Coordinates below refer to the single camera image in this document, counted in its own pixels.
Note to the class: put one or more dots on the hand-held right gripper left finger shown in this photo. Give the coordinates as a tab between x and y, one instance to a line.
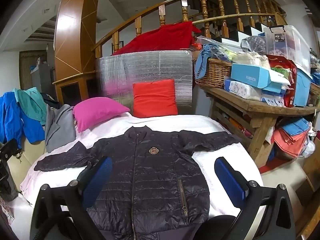
100	177

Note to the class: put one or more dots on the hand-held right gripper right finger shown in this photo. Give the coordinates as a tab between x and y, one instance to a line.
230	180

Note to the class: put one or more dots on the black puffer jacket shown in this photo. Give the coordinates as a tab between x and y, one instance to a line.
155	180

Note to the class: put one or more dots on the yellow patterned cloth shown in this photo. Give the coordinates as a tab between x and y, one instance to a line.
75	124

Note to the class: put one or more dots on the grey coat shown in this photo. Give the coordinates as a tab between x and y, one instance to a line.
60	127

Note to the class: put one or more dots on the magenta pillow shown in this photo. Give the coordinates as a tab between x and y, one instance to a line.
97	112

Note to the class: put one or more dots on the stack of orange folded cloths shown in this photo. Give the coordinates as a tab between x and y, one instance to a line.
290	140

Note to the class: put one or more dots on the wooden table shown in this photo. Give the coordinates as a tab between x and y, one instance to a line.
250	107

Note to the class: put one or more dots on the cream sofa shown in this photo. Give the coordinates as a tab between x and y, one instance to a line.
27	155

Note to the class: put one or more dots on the white pink blanket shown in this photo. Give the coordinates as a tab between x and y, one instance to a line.
175	122

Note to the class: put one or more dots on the brown wooden board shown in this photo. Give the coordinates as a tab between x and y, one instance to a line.
312	170

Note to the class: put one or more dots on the blue folded cloth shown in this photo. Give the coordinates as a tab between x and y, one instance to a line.
295	125

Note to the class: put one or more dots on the white dotted tissue pack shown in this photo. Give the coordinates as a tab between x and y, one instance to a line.
242	90

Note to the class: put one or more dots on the blue patterned white pack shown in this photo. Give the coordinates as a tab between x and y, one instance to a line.
273	100

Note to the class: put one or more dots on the black garment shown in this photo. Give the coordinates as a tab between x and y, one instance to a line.
6	177

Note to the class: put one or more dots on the red pillow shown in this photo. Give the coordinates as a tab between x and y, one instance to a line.
155	97

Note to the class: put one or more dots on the cartoon printed fabric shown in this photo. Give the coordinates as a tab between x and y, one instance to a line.
6	210

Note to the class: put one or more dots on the teal jacket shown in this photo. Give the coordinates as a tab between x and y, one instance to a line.
32	102

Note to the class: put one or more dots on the blue jacket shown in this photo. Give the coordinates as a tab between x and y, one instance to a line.
12	120

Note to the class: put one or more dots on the blue cardboard box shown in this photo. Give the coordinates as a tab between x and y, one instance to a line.
250	76

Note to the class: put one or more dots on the wicker basket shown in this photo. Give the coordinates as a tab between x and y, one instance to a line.
215	72

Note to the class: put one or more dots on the grey refrigerator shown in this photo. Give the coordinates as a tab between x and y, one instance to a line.
42	77

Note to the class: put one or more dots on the blue plastic bin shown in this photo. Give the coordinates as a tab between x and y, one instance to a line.
302	87

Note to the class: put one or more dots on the plastic bag of cream cloth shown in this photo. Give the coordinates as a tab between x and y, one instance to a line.
250	58

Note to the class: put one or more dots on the silver foil insulation mat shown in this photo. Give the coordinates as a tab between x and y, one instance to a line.
150	65

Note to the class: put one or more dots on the red bag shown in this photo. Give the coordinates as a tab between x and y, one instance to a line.
287	62

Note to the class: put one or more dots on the brown curtain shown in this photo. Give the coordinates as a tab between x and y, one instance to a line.
25	70

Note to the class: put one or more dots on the clear plastic bag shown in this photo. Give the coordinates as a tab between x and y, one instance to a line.
220	47

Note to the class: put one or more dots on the framed picture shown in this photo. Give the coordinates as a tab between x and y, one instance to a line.
121	44

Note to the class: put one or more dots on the plastic bag with dark item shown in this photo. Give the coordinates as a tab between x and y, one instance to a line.
252	45

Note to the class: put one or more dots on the clear plastic storage box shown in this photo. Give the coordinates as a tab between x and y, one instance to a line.
292	45

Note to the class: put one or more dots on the wooden pillar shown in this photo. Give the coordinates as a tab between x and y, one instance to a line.
75	30

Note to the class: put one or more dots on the red quilt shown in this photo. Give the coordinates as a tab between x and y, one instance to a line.
162	40

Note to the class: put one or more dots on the wooden stair railing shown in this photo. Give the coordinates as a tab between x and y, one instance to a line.
185	11

